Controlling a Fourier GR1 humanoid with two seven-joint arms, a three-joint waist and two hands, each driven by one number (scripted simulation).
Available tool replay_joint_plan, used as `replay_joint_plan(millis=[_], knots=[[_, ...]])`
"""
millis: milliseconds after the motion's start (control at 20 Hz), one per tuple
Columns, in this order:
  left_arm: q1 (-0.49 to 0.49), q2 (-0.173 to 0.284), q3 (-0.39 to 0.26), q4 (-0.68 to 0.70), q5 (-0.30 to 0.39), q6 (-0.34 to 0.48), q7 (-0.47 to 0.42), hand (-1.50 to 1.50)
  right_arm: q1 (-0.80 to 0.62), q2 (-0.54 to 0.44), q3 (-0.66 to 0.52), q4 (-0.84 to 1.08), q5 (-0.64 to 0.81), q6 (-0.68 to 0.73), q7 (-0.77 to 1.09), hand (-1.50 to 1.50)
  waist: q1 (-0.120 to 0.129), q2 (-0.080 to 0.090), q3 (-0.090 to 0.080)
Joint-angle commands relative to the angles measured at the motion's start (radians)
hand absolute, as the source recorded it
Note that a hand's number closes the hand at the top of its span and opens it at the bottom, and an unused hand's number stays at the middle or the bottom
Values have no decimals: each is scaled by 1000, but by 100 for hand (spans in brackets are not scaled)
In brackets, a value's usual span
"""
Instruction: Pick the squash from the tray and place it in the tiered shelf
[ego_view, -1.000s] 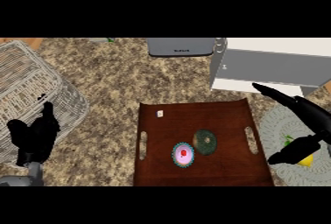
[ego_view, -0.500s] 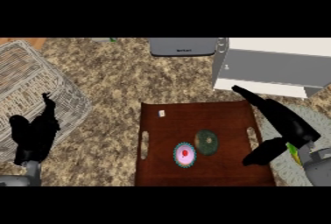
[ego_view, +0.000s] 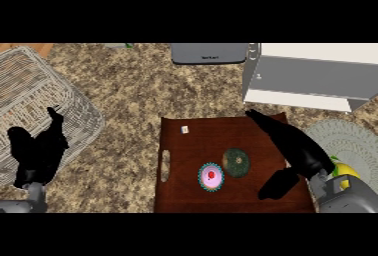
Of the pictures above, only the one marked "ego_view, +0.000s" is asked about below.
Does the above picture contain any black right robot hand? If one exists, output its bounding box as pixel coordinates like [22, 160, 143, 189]
[244, 108, 337, 201]

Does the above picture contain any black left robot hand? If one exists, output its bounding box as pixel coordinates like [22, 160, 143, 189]
[6, 106, 71, 190]

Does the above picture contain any dark green round squash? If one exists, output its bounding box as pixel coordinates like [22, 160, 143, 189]
[222, 147, 251, 179]

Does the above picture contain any brown wooden tray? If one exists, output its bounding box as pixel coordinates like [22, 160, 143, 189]
[154, 112, 318, 214]

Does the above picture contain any white and grey shelf unit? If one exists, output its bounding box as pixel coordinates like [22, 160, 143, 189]
[241, 43, 378, 114]

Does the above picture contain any pale round woven placemat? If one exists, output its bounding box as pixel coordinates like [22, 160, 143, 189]
[300, 118, 378, 196]

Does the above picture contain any pink frosted cupcake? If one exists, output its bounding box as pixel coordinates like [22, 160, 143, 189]
[196, 162, 226, 193]

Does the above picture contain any dark grey appliance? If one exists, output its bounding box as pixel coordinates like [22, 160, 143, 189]
[170, 43, 250, 65]

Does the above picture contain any grey wire tiered shelf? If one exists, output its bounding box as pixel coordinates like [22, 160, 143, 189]
[0, 45, 108, 188]

